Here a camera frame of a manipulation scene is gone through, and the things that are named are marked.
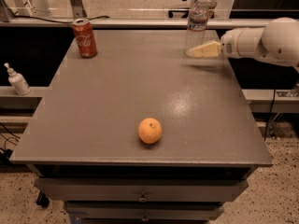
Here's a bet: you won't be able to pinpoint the black cabinet caster wheel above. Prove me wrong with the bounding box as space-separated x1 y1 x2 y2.
36 192 50 208

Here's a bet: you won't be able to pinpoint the red cola can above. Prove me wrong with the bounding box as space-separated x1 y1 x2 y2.
72 18 97 58

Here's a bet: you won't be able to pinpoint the black cable on shelf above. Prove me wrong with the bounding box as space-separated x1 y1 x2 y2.
8 10 110 25

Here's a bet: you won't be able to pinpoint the lower grey drawer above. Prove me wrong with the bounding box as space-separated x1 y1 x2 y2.
64 202 223 220

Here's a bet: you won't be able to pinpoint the grey drawer cabinet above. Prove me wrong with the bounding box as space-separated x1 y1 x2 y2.
11 30 272 224

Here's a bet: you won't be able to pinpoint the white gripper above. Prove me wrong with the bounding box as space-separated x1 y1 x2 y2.
188 28 248 59

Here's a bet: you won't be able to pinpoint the white pump lotion bottle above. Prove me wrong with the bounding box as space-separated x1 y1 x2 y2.
4 63 31 95

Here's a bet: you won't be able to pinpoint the upper grey drawer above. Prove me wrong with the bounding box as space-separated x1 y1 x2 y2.
35 178 248 203

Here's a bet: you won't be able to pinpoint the orange fruit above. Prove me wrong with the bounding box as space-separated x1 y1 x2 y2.
138 118 163 144

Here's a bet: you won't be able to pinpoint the grey drawer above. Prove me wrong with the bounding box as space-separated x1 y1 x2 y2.
64 202 223 220
35 178 248 203

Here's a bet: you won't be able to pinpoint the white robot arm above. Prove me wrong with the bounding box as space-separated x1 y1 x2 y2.
187 18 299 68

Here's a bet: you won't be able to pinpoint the clear plastic water bottle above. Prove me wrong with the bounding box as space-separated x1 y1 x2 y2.
185 0 209 57

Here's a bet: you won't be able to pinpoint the black floor cables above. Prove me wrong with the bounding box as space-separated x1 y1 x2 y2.
0 122 21 166

